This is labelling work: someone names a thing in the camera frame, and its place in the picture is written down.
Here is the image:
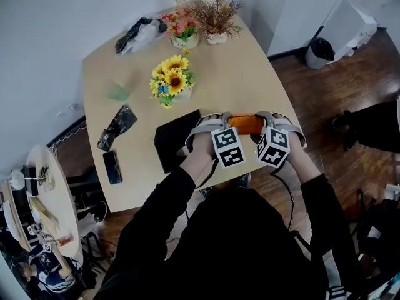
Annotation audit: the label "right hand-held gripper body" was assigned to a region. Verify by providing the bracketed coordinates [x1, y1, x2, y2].
[256, 111, 308, 169]

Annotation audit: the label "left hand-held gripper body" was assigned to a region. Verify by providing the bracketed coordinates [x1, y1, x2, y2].
[185, 112, 247, 170]

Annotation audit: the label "orange tissues pack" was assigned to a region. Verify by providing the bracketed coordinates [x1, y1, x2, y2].
[227, 113, 265, 136]

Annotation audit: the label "black box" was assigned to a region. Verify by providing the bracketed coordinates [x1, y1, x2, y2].
[153, 109, 203, 175]

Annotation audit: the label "person's right forearm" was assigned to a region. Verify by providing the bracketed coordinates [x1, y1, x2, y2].
[282, 142, 348, 256]

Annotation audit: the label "person's left forearm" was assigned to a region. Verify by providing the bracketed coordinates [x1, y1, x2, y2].
[116, 132, 218, 264]

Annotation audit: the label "person's dark shoe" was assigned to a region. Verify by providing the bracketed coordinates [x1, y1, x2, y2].
[236, 172, 252, 189]
[198, 186, 215, 201]

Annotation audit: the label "sunflower bouquet in pot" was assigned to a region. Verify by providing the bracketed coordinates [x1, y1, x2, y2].
[149, 49, 196, 110]

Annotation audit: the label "bin with black liner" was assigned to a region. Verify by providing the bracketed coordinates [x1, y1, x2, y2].
[304, 37, 336, 70]

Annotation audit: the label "red flowers in white pot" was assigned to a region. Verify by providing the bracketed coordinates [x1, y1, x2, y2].
[161, 8, 201, 50]

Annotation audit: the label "person's black clothed torso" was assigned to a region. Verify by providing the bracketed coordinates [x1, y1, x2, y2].
[93, 186, 366, 300]

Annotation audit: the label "brown dried plant in pot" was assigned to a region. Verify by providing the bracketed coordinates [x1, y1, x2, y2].
[187, 0, 244, 46]

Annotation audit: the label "crumpled black wrapper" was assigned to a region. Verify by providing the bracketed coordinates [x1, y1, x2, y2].
[97, 103, 139, 152]

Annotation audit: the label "green translucent plastic bag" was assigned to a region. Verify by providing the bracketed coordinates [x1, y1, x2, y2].
[104, 79, 134, 103]

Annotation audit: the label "black smartphone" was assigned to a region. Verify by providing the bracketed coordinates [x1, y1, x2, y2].
[102, 150, 123, 186]

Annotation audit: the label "black and clear plastic bag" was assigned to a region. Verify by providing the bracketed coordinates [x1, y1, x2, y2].
[114, 17, 169, 56]

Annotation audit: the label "white cabinet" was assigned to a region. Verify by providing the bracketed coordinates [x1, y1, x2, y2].
[318, 0, 378, 63]

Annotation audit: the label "black chair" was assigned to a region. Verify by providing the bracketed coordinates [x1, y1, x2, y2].
[352, 188, 400, 281]

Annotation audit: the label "round beige table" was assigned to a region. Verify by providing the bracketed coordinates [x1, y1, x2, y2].
[25, 144, 84, 259]

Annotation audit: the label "white desk lamp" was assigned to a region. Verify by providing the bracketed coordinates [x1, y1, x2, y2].
[8, 169, 40, 191]

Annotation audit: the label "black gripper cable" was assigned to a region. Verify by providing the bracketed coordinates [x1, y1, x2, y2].
[269, 162, 313, 253]
[195, 158, 219, 189]

